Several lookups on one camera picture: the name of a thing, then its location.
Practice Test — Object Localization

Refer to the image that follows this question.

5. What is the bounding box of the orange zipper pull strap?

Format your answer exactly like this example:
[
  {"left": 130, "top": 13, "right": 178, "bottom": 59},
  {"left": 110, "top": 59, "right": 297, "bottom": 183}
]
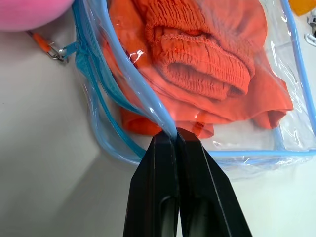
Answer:
[{"left": 27, "top": 31, "right": 69, "bottom": 64}]

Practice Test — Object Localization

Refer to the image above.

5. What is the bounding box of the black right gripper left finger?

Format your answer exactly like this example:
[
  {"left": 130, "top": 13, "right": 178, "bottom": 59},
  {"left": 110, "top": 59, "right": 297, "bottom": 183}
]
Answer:
[{"left": 122, "top": 132, "right": 180, "bottom": 237}]

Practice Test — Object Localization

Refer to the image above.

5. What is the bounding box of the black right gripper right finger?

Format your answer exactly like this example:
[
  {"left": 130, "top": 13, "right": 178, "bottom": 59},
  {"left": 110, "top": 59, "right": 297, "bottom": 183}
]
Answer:
[{"left": 175, "top": 127, "right": 254, "bottom": 237}]

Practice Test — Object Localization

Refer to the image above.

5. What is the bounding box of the clear pouch with blue trim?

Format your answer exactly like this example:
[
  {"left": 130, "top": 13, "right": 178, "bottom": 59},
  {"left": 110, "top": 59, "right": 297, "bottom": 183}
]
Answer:
[{"left": 71, "top": 0, "right": 316, "bottom": 181}]

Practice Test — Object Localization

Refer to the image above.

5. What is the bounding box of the pink soft object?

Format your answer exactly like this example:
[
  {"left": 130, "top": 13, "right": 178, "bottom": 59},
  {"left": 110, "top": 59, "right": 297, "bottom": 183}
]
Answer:
[{"left": 0, "top": 0, "right": 75, "bottom": 32}]

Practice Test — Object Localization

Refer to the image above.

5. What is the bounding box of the white metal clip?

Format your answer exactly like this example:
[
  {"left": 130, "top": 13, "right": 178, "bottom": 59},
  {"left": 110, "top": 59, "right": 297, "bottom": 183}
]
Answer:
[{"left": 305, "top": 13, "right": 316, "bottom": 44}]

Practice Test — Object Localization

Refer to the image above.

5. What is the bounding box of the orange cloth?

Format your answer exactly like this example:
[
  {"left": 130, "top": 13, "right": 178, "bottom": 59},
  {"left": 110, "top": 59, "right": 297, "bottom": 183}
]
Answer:
[{"left": 107, "top": 0, "right": 294, "bottom": 139}]

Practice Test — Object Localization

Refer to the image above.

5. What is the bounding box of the yellow object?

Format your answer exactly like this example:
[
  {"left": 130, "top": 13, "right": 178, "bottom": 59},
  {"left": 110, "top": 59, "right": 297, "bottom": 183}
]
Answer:
[{"left": 288, "top": 0, "right": 316, "bottom": 17}]

